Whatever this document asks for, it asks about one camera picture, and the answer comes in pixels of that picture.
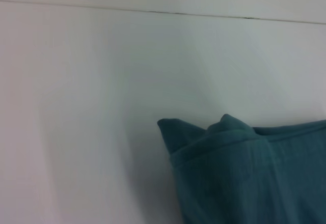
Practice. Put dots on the dark teal blue shirt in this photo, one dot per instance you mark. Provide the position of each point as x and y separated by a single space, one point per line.
254 178

